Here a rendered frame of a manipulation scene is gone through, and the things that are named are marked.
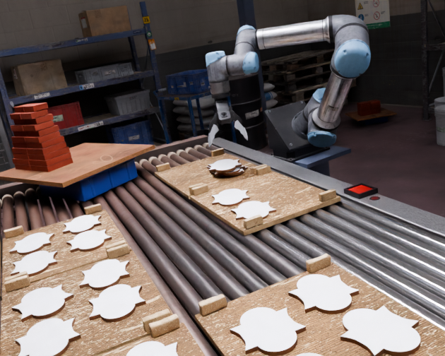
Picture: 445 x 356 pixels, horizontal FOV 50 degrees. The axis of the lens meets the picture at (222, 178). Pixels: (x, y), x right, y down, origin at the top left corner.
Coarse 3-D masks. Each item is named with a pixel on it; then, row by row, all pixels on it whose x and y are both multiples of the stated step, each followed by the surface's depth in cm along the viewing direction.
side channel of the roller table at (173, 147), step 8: (200, 136) 254; (168, 144) 248; (176, 144) 246; (184, 144) 248; (192, 144) 250; (200, 144) 252; (152, 152) 242; (160, 152) 243; (168, 152) 245; (136, 160) 239; (8, 184) 220; (16, 184) 218; (24, 184) 220; (32, 184) 221; (0, 192) 216; (8, 192) 218; (24, 192) 220
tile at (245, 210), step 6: (240, 204) 152; (246, 204) 151; (252, 204) 151; (258, 204) 150; (264, 204) 149; (234, 210) 148; (240, 210) 147; (246, 210) 146; (252, 210) 146; (258, 210) 145; (264, 210) 144; (270, 210) 144; (240, 216) 143; (246, 216) 142; (252, 216) 141; (264, 216) 140
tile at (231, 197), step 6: (222, 192) 166; (228, 192) 165; (234, 192) 164; (240, 192) 163; (246, 192) 163; (216, 198) 161; (222, 198) 160; (228, 198) 159; (234, 198) 158; (240, 198) 157; (246, 198) 158; (216, 204) 158; (222, 204) 155; (228, 204) 154; (234, 204) 154
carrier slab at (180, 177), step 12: (216, 156) 216; (228, 156) 213; (180, 168) 206; (192, 168) 203; (204, 168) 201; (168, 180) 192; (180, 180) 190; (192, 180) 187; (204, 180) 185; (216, 180) 182; (228, 180) 180; (180, 192) 179
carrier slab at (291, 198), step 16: (256, 176) 180; (272, 176) 177; (208, 192) 171; (256, 192) 163; (272, 192) 160; (288, 192) 158; (304, 192) 156; (320, 192) 154; (208, 208) 156; (224, 208) 153; (288, 208) 145; (304, 208) 143; (240, 224) 139; (272, 224) 138
